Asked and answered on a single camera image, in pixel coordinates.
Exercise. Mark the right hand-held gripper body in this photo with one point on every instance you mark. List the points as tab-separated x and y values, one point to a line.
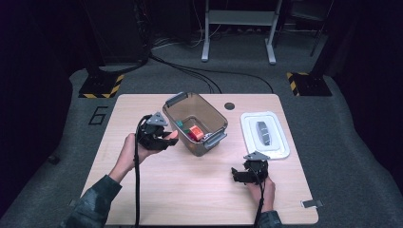
256	174

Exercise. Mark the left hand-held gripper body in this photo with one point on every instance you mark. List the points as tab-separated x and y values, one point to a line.
150	137

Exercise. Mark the clear brown storage box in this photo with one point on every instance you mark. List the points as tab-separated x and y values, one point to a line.
196	106

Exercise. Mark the small white grey toy car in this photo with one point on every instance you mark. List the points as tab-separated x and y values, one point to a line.
207	136

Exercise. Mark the red building block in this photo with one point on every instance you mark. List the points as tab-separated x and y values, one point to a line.
190	136

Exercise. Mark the white metal stand frame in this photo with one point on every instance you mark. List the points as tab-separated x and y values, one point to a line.
240	17

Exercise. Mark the person's right hand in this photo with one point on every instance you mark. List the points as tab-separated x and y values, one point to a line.
267	196

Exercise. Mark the dark round table grommet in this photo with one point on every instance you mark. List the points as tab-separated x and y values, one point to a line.
229	106

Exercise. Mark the black yellow-striped stand base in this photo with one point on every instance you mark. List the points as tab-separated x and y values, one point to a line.
312	85
99	87

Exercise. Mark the person's left hand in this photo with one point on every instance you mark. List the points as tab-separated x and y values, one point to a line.
133	153

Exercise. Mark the rounded pink building block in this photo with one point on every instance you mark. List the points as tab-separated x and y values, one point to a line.
173	134

